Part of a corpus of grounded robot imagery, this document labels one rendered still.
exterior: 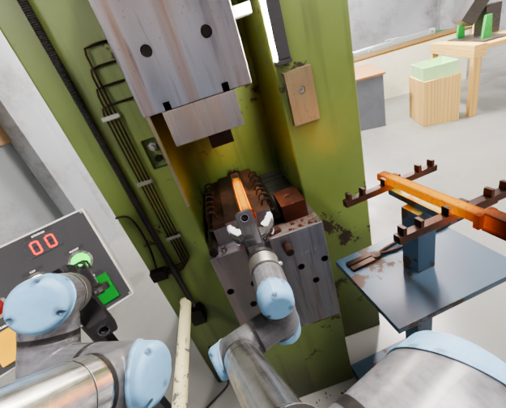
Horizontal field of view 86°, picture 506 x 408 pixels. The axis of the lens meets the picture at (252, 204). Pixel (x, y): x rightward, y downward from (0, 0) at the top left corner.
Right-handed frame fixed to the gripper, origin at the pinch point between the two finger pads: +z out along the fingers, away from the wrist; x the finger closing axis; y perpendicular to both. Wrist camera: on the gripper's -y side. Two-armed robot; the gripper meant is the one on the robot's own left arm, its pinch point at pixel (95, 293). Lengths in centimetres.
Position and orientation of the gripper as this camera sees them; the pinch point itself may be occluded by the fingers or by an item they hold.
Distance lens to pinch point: 81.2
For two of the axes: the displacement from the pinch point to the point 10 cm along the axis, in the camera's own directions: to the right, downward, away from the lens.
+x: -7.8, 4.8, -4.0
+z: -3.4, 2.1, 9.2
